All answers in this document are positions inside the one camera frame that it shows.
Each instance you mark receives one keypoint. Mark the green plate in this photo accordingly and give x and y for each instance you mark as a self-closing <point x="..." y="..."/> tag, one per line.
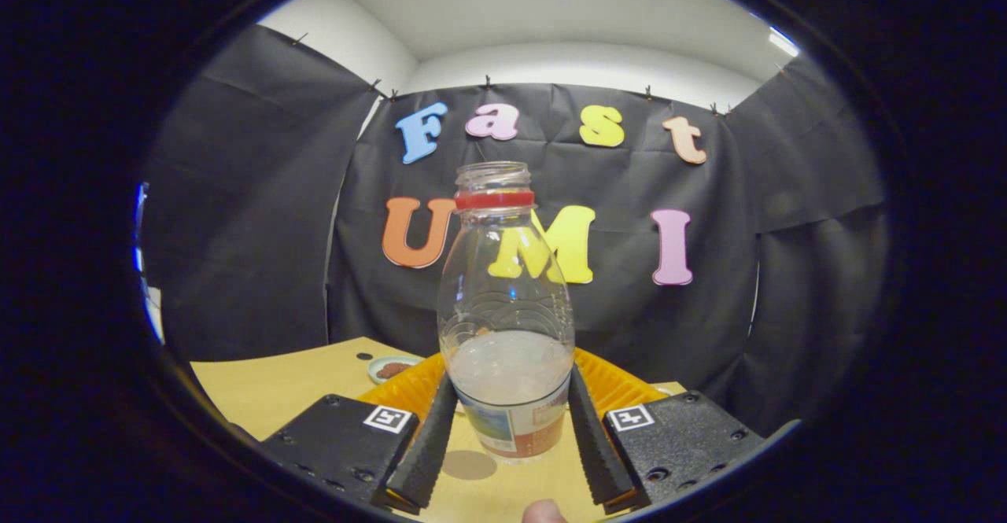
<point x="376" y="366"/>

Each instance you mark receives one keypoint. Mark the black backdrop cloth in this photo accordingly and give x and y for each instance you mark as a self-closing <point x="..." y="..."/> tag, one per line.
<point x="252" y="232"/>

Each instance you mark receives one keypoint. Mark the wooden table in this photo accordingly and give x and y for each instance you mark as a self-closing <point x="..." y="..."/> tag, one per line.
<point x="275" y="381"/>

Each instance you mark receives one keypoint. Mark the round brown coaster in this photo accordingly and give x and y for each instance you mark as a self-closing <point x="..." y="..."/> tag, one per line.
<point x="468" y="466"/>

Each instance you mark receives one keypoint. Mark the clear plastic juice bottle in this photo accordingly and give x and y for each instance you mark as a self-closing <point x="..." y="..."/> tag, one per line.
<point x="507" y="373"/>

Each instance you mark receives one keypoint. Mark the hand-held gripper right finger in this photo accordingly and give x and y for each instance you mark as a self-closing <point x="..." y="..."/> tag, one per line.
<point x="598" y="452"/>

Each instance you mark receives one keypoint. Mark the small ceiling light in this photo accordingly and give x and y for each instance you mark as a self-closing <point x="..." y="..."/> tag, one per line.
<point x="783" y="41"/>

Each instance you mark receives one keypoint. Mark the red sausage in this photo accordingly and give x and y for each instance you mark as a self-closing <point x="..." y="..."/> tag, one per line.
<point x="393" y="370"/>

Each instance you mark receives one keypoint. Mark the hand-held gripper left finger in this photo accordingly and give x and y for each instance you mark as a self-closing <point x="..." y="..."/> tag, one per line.
<point x="429" y="452"/>

